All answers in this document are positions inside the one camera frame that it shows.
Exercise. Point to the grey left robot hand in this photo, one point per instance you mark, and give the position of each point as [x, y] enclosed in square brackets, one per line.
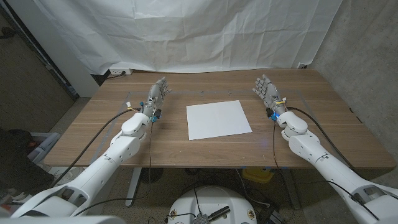
[154, 96]

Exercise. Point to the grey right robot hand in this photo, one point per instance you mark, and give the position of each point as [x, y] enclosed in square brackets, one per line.
[270, 93]

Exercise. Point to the small canvas paper sheet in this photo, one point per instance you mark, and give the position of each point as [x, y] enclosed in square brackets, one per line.
[217, 119]

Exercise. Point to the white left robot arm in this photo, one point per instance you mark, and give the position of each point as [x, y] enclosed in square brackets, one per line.
[102, 168]

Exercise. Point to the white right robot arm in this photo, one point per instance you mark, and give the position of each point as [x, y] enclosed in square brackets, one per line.
[326, 165]

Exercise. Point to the white power strip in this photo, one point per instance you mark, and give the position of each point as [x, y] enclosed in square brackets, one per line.
[119, 71]

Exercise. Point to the white crumpled backdrop sheet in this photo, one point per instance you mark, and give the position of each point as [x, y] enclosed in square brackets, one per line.
[186, 34]

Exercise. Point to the yellow plastic object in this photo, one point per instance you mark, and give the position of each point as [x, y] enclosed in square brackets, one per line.
[258, 175]

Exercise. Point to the white table leg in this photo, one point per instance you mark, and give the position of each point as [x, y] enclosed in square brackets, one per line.
[133, 186]

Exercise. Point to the grey table leg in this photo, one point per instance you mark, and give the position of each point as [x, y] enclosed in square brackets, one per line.
[290, 189]

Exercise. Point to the white sneaker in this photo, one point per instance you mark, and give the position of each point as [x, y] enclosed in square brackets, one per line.
[70, 174]

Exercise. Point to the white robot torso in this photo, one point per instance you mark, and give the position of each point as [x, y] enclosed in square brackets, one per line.
[211, 199]

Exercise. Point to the clear plastic storage bin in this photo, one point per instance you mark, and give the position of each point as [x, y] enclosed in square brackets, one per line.
[46, 146]

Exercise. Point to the black tool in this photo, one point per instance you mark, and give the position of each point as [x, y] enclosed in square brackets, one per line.
[219, 213]

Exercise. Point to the black bag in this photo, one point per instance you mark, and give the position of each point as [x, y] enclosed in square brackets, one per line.
[18, 168]

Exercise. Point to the white wall panel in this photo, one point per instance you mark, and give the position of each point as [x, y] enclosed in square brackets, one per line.
[62, 56]

